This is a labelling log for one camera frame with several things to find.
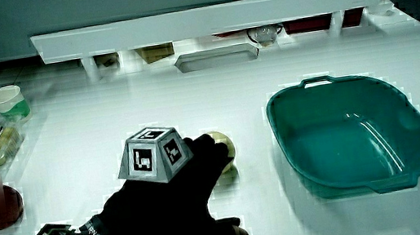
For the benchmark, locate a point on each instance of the white rectangular tray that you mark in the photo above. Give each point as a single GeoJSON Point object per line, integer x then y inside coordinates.
{"type": "Point", "coordinates": [216, 58]}

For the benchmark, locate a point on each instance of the white desk shelf riser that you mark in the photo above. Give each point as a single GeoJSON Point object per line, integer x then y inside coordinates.
{"type": "Point", "coordinates": [204, 19]}

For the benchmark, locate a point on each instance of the white and green paper cup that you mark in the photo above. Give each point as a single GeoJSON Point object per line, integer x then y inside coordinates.
{"type": "Point", "coordinates": [10, 103]}

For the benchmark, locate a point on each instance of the teal plastic basin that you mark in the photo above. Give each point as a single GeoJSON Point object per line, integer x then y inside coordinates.
{"type": "Point", "coordinates": [345, 143]}

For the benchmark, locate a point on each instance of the person's left hand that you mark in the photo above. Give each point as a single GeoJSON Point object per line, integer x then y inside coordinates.
{"type": "Point", "coordinates": [158, 219]}

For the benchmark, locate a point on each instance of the white desk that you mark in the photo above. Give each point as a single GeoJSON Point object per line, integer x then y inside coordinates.
{"type": "Point", "coordinates": [198, 94]}

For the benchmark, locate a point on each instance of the yellow-green pear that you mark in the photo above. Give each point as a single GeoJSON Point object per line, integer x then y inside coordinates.
{"type": "Point", "coordinates": [227, 146]}

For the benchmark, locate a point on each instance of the clear glass cup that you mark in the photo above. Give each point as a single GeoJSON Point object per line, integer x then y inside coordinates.
{"type": "Point", "coordinates": [264, 35]}

